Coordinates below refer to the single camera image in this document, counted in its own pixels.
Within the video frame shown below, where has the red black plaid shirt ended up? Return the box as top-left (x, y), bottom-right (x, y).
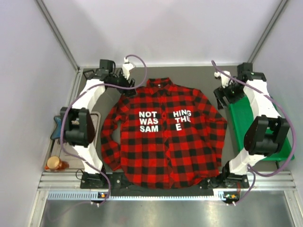
top-left (100, 78), bottom-right (227, 189)

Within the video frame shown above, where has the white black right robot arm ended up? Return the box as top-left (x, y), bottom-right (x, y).
top-left (212, 61), bottom-right (290, 185)

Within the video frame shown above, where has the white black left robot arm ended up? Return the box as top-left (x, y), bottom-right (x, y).
top-left (60, 57), bottom-right (135, 188)

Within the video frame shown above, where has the small black brooch box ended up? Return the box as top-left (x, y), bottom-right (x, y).
top-left (83, 70), bottom-right (95, 80)

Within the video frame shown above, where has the green plastic bin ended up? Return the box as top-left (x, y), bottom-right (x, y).
top-left (228, 96), bottom-right (292, 161)

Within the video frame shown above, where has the blue star-shaped dish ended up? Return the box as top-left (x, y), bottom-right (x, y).
top-left (50, 115), bottom-right (62, 140)

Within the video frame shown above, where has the orange brown cup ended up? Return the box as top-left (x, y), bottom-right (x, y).
top-left (45, 156), bottom-right (69, 171)

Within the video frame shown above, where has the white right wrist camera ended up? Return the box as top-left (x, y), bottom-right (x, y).
top-left (214, 71), bottom-right (232, 88)

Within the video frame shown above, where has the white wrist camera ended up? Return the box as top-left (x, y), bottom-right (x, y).
top-left (214, 71), bottom-right (232, 88)
top-left (122, 57), bottom-right (136, 80)

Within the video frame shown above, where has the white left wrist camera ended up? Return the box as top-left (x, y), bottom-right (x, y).
top-left (122, 57), bottom-right (136, 80)

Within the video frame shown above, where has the slotted grey cable duct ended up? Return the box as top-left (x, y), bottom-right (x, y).
top-left (47, 190), bottom-right (240, 202)

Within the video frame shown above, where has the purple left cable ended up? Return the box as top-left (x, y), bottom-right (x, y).
top-left (60, 54), bottom-right (148, 204)

